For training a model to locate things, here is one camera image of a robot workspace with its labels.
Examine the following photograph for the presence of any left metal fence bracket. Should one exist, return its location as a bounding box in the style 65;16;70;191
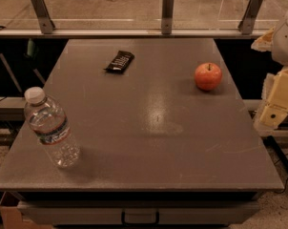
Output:
31;0;54;34

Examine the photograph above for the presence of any middle metal fence bracket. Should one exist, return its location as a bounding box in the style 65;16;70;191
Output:
161;0;175;34

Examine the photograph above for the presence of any red apple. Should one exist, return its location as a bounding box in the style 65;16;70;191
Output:
195;62;222;92

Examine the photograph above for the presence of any black cable on floor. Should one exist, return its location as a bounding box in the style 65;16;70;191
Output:
273;146;288;195

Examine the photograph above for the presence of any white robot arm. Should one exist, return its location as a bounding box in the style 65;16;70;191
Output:
251;11;288;135

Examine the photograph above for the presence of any clear plastic water bottle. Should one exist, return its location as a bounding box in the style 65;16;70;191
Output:
24;87;80;168

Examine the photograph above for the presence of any metal fence bracket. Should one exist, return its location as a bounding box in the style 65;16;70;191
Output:
238;0;263;35
31;0;54;34
161;0;175;34

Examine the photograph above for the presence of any black candy bar wrapper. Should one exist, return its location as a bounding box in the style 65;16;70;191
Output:
105;51;134;73

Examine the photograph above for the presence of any horizontal metal rail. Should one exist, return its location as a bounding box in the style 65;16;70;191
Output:
0;29;266;39

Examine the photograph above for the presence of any grey drawer with black handle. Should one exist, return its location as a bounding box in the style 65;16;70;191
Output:
17;201;259;227

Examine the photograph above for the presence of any right metal fence bracket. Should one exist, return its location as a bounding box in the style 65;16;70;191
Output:
238;0;263;35

